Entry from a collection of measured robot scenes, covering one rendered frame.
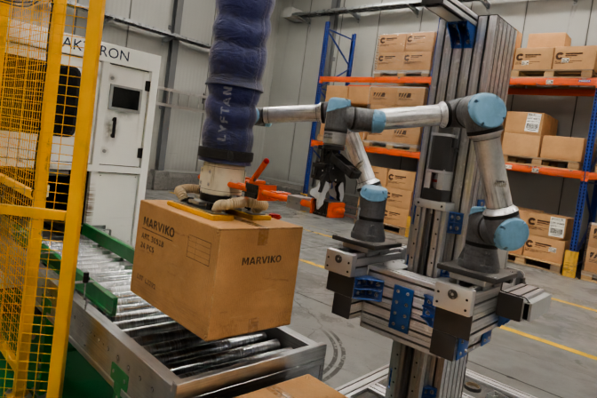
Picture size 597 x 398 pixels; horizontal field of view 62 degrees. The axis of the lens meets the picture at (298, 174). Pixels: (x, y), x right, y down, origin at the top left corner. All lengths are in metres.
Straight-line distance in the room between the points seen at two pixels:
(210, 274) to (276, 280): 0.30
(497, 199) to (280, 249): 0.80
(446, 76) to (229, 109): 0.93
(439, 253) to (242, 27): 1.19
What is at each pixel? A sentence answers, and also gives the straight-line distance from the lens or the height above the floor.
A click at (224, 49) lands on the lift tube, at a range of 1.98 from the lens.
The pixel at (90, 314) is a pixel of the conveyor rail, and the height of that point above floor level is 0.59.
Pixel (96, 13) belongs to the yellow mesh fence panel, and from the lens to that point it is 2.22.
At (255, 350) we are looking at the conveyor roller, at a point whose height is 0.54.
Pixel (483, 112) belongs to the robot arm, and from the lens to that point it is 1.71.
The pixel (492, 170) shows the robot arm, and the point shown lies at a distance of 1.76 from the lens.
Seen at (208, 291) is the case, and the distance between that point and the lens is 1.79.
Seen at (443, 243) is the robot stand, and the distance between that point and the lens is 2.13.
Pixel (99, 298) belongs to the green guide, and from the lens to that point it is 2.49.
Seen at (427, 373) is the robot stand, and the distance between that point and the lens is 2.31.
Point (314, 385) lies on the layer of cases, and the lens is 1.96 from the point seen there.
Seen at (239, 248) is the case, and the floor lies 1.01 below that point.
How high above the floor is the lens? 1.40
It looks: 3 degrees down
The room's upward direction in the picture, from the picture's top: 8 degrees clockwise
